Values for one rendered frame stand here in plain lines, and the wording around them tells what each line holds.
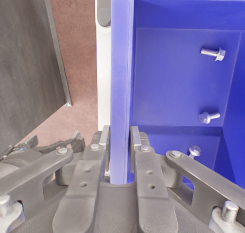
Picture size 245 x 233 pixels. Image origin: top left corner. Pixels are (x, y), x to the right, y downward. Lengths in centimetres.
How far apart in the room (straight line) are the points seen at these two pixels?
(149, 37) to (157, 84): 5
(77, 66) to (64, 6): 37
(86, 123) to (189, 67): 119
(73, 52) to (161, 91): 110
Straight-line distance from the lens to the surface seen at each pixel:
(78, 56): 127
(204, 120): 22
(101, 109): 42
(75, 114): 135
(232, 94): 23
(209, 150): 26
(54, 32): 130
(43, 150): 32
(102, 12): 36
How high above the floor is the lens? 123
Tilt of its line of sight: 73 degrees down
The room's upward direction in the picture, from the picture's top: 178 degrees counter-clockwise
